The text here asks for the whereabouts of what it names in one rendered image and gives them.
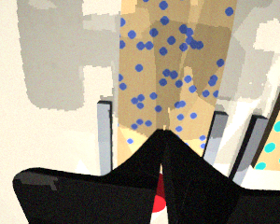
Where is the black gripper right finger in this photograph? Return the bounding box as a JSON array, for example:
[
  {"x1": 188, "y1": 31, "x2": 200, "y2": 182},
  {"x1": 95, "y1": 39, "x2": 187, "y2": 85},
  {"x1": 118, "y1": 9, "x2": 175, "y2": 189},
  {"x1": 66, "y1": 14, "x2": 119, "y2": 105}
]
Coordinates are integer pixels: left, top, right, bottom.
[{"x1": 162, "y1": 130, "x2": 280, "y2": 224}]

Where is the red cylinder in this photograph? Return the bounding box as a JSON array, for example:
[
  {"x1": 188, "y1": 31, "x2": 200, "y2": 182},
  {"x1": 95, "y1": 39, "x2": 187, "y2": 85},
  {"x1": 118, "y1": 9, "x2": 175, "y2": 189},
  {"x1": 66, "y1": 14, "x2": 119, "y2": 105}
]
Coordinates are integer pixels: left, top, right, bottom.
[{"x1": 152, "y1": 173, "x2": 166, "y2": 213}]

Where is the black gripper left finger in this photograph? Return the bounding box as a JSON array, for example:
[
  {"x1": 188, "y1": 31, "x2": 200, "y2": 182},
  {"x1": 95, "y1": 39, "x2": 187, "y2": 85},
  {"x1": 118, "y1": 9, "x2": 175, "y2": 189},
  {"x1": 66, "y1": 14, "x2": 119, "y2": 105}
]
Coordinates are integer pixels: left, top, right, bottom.
[{"x1": 12, "y1": 128, "x2": 166, "y2": 224}]

